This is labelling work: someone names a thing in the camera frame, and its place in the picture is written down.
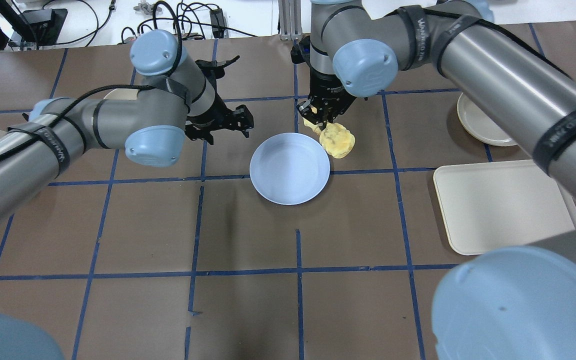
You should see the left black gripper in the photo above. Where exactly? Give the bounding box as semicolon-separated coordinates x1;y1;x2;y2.
185;97;255;146

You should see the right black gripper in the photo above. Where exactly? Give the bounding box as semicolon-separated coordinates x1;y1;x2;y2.
299;72;356;132

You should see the yellow bread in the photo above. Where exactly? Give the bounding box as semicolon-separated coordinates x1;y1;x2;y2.
302;117;355;159

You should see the blue plate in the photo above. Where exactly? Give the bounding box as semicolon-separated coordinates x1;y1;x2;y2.
249;132;330;206

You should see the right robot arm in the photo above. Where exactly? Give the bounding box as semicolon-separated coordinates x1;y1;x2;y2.
291;0;576;360

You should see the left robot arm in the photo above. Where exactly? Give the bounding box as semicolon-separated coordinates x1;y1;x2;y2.
0;29;254;222

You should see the white round plate with lemon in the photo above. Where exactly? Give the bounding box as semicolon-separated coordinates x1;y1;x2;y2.
456;93;518;147

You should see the white rectangular tray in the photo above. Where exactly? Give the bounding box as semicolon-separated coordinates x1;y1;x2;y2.
433;160;576;256

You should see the aluminium frame post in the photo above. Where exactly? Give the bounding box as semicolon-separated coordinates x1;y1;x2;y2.
278;0;304;42

